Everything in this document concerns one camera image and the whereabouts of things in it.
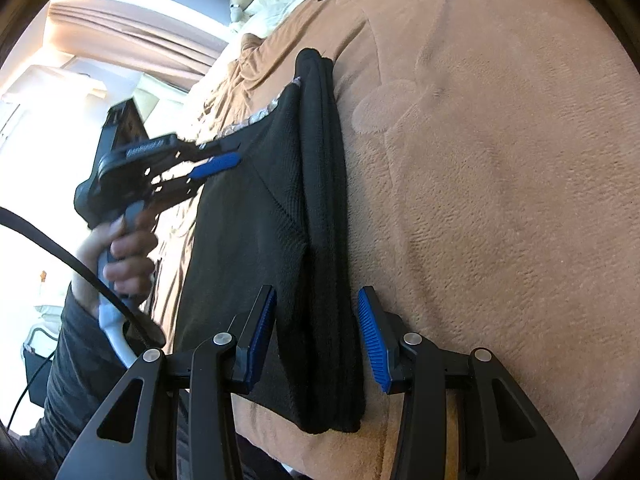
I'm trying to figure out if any person's left hand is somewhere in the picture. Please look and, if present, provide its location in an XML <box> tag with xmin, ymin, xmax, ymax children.
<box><xmin>77</xmin><ymin>207</ymin><xmax>158</xmax><ymax>307</ymax></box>

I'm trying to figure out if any black t-shirt patterned trim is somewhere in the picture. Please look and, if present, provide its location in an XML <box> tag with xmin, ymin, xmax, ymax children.
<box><xmin>174</xmin><ymin>49</ymin><xmax>366</xmax><ymax>434</ymax></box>

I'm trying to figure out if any white bed sheet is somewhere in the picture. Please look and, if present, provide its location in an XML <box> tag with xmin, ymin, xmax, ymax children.
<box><xmin>177</xmin><ymin>0</ymin><xmax>304</xmax><ymax>140</ymax></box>

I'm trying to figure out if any pink curtain left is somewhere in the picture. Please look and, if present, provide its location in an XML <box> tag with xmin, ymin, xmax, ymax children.
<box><xmin>46</xmin><ymin>0</ymin><xmax>228</xmax><ymax>91</ymax></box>

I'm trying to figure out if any brown fleece blanket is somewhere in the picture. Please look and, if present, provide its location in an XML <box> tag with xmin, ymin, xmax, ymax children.
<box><xmin>150</xmin><ymin>0</ymin><xmax>640</xmax><ymax>480</ymax></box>

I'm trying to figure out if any person's left forearm sleeve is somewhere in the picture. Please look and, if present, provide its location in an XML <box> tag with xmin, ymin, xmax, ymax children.
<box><xmin>16</xmin><ymin>292</ymin><xmax>125</xmax><ymax>479</ymax></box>

